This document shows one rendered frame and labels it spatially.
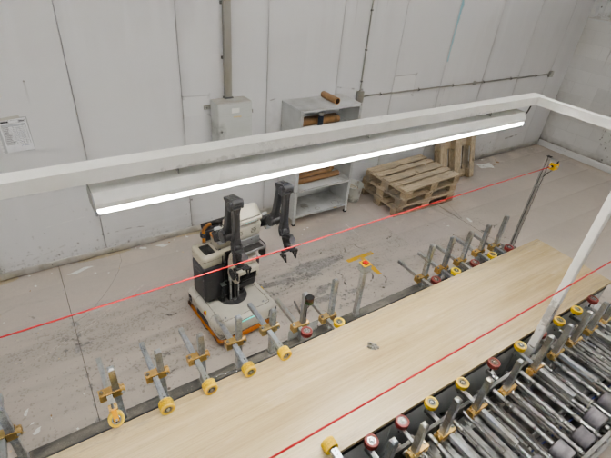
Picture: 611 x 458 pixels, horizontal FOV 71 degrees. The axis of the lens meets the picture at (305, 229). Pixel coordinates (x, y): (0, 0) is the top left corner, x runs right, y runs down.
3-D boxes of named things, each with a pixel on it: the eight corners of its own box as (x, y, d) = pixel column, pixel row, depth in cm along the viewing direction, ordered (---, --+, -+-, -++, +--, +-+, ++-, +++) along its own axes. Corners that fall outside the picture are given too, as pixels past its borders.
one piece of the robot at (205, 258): (194, 297, 414) (187, 226, 368) (242, 278, 444) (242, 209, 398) (210, 318, 393) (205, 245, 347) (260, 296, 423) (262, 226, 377)
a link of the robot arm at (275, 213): (284, 174, 323) (273, 177, 317) (295, 184, 316) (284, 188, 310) (275, 219, 352) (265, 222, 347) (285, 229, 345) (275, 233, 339)
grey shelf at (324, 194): (275, 210, 593) (281, 99, 508) (328, 197, 637) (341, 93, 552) (292, 226, 563) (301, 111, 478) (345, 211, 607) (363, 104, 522)
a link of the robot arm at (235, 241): (240, 196, 296) (225, 200, 290) (245, 200, 293) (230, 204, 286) (240, 245, 320) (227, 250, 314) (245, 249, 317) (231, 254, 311)
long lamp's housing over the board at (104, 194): (89, 200, 148) (84, 180, 144) (506, 119, 266) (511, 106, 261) (95, 217, 140) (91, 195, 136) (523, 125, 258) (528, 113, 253)
